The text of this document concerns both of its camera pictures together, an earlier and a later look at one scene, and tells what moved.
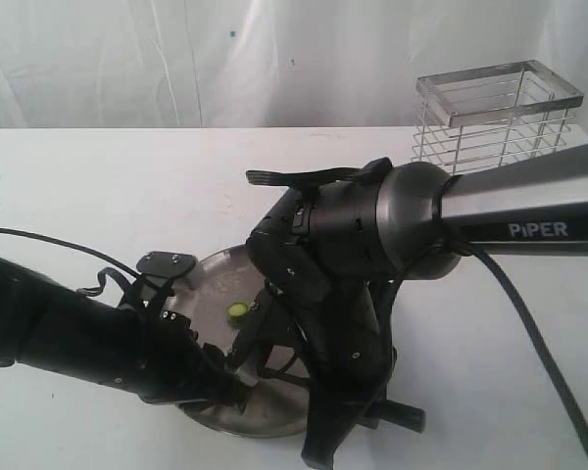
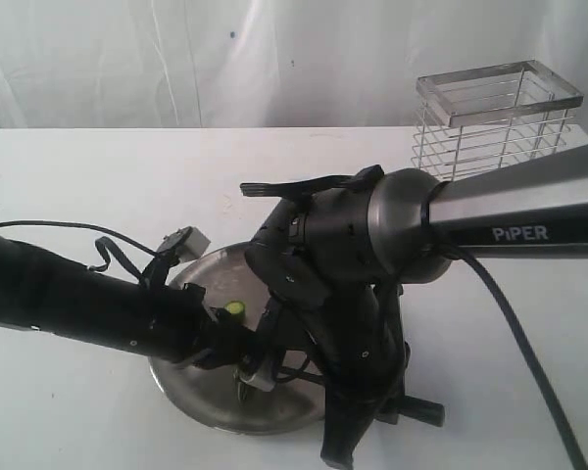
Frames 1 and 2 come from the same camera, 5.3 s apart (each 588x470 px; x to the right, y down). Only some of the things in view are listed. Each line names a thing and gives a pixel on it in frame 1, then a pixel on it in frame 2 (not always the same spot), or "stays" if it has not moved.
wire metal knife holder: (483, 117) stays
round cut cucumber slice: (236, 313) stays
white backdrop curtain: (269, 64) stays
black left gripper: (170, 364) to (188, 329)
